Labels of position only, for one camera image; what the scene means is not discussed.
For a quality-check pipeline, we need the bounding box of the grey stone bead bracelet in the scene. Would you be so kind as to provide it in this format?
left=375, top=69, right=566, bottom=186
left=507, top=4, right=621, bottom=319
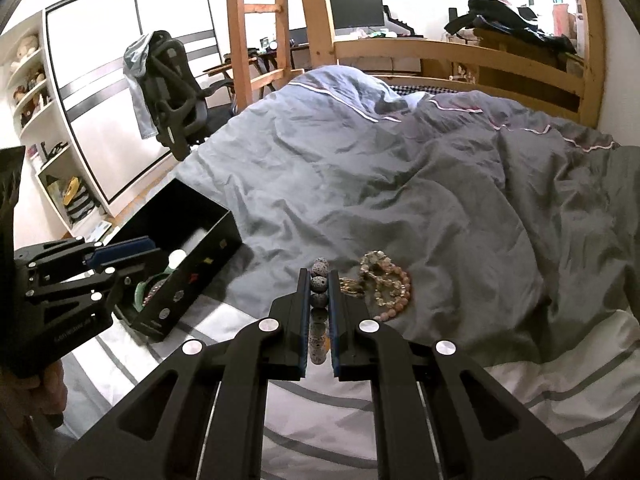
left=309, top=258, right=332, bottom=365

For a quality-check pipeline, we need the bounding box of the pink bead bracelet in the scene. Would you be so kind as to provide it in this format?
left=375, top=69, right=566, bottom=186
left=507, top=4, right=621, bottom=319
left=372, top=265, right=414, bottom=319

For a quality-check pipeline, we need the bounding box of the wooden bed frame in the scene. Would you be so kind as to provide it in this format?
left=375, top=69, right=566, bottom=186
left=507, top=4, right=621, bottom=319
left=295, top=0, right=602, bottom=130

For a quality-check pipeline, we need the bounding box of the wooden ladder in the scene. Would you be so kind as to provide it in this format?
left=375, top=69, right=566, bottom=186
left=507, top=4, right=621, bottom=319
left=224, top=0, right=297, bottom=112

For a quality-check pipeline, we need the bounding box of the black computer monitor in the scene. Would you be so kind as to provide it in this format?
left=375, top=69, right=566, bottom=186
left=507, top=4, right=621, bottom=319
left=328, top=0, right=386, bottom=32

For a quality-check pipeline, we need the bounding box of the person's left hand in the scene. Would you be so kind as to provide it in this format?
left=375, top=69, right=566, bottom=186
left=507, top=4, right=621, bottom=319
left=0, top=360, right=67, bottom=429

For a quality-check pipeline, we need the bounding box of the black jewelry box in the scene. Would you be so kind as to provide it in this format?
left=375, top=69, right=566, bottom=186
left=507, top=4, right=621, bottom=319
left=111, top=177, right=244, bottom=344

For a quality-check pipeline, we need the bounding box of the green jade bangle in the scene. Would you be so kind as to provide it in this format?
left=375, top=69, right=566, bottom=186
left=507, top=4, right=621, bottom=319
left=134, top=272, right=172, bottom=312

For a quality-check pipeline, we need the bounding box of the light blue garment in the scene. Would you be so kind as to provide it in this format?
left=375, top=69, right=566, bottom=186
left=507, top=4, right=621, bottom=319
left=123, top=32, right=167, bottom=140

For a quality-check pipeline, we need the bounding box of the wooden desk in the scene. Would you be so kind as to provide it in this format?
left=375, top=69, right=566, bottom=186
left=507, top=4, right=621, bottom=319
left=204, top=34, right=429, bottom=102

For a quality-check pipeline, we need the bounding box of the gold chain jewelry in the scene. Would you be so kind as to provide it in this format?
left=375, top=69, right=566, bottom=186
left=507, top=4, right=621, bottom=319
left=340, top=277, right=367, bottom=300

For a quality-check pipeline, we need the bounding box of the white striped bed sheet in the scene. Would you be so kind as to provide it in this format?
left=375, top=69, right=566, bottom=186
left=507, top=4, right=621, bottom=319
left=47, top=285, right=640, bottom=480

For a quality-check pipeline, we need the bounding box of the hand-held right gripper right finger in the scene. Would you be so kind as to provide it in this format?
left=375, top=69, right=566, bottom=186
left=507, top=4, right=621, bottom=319
left=328, top=269, right=586, bottom=480

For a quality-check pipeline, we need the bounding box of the grey duvet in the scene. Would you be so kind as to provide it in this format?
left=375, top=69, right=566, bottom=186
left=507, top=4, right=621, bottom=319
left=172, top=65, right=640, bottom=370

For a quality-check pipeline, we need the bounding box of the yellow bag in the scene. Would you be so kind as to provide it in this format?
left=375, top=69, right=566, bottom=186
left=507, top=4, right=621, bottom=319
left=61, top=176, right=85, bottom=207

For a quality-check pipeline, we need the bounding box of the clear crystal bead bracelet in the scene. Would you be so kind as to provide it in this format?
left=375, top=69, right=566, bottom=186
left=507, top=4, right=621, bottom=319
left=359, top=251, right=401, bottom=307

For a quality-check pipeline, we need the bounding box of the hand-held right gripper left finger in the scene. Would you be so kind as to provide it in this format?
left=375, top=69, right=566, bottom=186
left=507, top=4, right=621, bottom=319
left=55, top=268, right=308, bottom=480

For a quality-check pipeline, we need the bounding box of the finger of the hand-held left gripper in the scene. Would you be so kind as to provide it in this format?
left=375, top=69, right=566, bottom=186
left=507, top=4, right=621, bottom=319
left=26, top=262, right=169, bottom=318
left=14, top=236, right=165, bottom=282

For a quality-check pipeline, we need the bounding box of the black clothing pile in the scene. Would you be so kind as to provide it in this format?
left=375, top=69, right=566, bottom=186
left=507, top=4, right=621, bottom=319
left=444, top=0, right=577, bottom=54

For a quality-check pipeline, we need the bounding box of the white sliding door wardrobe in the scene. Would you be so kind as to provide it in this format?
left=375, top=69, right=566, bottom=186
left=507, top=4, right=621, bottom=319
left=44, top=0, right=224, bottom=207

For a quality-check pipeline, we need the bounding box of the beige plush toy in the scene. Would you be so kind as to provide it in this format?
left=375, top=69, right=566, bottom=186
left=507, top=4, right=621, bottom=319
left=11, top=34, right=42, bottom=69

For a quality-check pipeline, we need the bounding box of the black office chair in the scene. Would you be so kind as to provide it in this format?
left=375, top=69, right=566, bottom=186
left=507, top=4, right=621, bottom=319
left=144, top=30, right=237, bottom=162

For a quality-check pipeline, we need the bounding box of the white shelf unit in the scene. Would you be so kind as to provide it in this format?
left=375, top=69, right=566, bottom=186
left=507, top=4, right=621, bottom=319
left=0, top=10, right=115, bottom=242

